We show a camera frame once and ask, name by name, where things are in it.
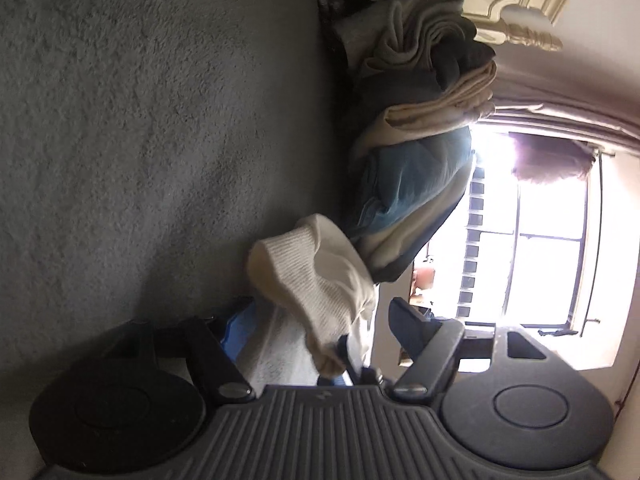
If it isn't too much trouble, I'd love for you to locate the dark hanging garment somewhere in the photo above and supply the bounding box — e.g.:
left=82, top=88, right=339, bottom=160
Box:
left=509, top=132, right=596, bottom=183

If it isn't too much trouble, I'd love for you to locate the grey fleece bed blanket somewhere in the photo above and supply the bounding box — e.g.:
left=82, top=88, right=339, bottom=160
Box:
left=1, top=0, right=340, bottom=479

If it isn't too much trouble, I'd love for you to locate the cream bear hoodie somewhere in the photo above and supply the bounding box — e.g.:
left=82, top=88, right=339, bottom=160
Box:
left=238, top=214, right=378, bottom=391

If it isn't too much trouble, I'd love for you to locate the pile of mixed clothes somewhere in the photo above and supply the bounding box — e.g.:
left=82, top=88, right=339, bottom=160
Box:
left=317, top=0, right=497, bottom=283

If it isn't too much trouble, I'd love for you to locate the grey curtain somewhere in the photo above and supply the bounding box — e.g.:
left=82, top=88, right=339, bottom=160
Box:
left=487, top=63, right=639, bottom=156

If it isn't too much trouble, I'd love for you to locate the orange bag on sill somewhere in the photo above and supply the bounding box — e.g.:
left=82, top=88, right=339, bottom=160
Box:
left=411, top=266, right=435, bottom=298

